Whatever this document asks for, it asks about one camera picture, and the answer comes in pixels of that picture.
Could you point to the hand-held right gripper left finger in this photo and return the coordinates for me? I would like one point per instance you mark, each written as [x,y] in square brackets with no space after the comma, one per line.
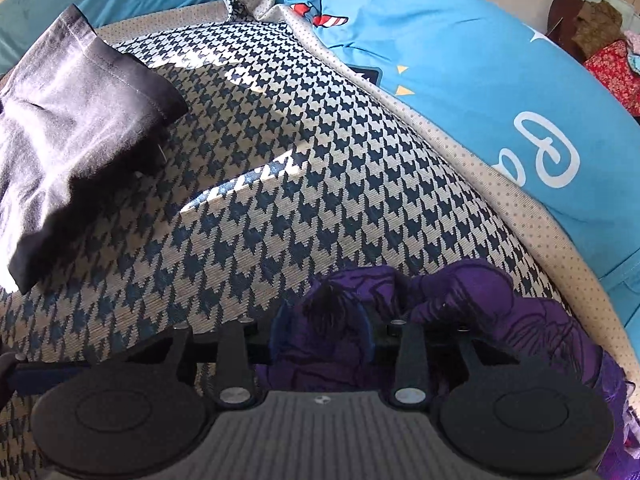
[232,360]

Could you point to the brown patterned garment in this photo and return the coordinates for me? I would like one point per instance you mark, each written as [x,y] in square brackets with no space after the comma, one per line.
[597,27]

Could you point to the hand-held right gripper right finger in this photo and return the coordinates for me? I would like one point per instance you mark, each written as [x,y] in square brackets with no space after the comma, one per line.
[412,360]

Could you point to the pile of pastel clothes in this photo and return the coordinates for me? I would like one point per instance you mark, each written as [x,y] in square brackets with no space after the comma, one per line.
[634,52]

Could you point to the red floral garment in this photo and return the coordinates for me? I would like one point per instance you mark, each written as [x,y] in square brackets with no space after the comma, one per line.
[615,75]

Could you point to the houndstooth bed mat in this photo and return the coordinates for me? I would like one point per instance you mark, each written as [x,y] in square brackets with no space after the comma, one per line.
[300,160]

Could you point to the grey folded garment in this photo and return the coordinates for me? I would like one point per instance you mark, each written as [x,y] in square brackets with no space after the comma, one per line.
[75,125]

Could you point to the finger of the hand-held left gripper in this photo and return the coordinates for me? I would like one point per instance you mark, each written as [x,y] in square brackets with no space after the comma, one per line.
[50,379]

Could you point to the purple floral garment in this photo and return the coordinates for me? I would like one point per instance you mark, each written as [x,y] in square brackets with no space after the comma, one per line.
[465,300]

